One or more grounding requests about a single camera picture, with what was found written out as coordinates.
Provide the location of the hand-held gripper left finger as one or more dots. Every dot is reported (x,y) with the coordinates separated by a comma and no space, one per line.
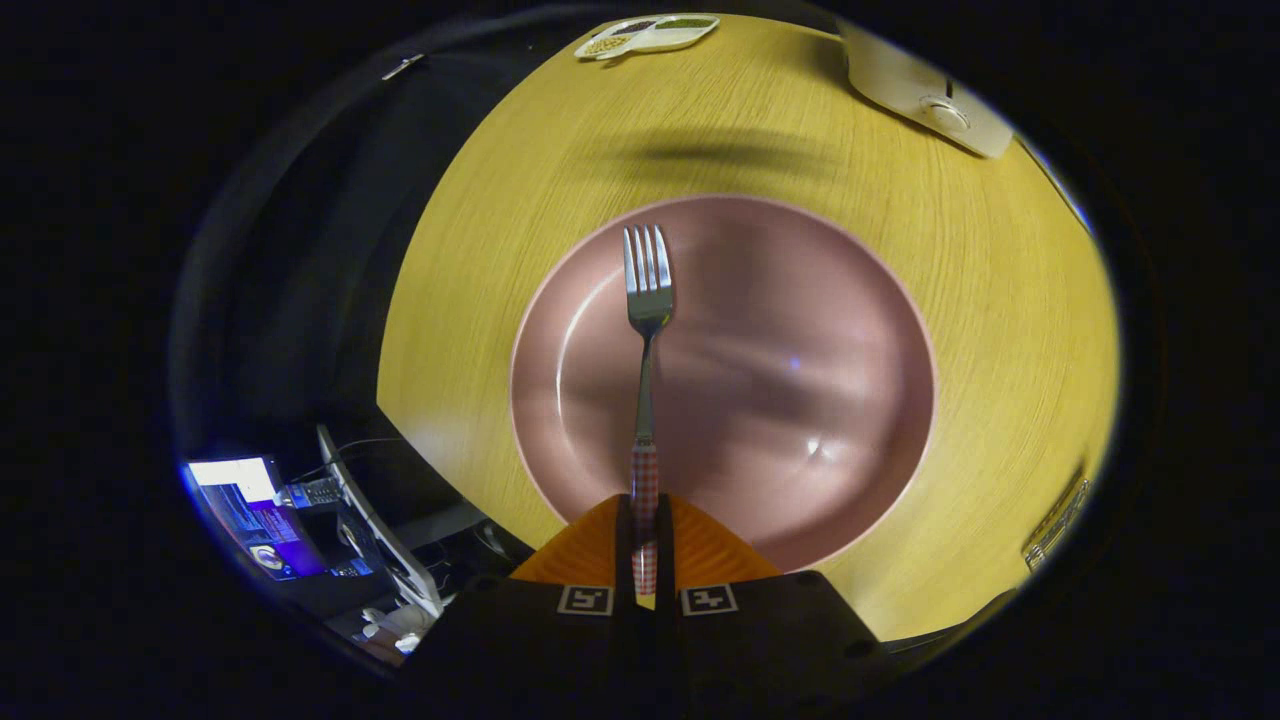
(540,645)

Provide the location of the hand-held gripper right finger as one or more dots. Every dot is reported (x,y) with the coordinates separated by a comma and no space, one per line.
(760,645)

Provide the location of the white stand bar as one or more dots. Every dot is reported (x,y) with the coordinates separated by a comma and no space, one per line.
(380,530)

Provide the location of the pink round plate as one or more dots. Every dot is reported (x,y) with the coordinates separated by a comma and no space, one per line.
(780,400)

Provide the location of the white toaster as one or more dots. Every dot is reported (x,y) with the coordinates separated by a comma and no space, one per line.
(925,92)

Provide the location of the silver cloth clip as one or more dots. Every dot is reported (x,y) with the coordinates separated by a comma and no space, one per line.
(402,67)

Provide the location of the white divided snack dish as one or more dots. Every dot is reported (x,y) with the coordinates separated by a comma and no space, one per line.
(647,34)

